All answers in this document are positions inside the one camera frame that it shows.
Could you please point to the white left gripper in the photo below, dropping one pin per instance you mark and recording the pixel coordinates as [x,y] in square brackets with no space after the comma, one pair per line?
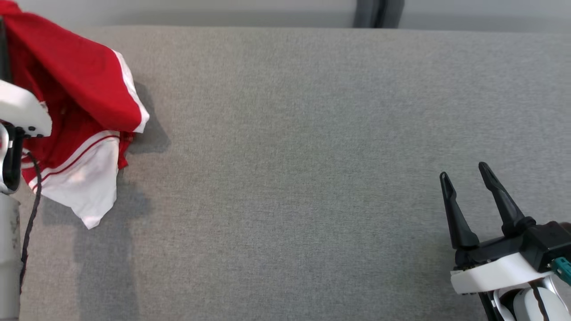
[22,111]

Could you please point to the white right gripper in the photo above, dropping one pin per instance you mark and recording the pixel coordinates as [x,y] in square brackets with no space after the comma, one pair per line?
[495,272]

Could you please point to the red shorts with white stripe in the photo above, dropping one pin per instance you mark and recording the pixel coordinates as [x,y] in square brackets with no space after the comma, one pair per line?
[76,71]

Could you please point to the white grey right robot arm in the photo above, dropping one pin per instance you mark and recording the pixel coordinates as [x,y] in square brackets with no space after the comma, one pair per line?
[526,305]

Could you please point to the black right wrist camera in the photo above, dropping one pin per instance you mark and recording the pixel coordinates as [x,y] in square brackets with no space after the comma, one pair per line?
[551,243]

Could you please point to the teal right camera connector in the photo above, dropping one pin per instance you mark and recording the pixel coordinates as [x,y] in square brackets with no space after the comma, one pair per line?
[563,269]

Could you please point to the grey partition post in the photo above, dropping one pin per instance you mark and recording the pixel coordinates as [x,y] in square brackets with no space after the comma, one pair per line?
[378,13]

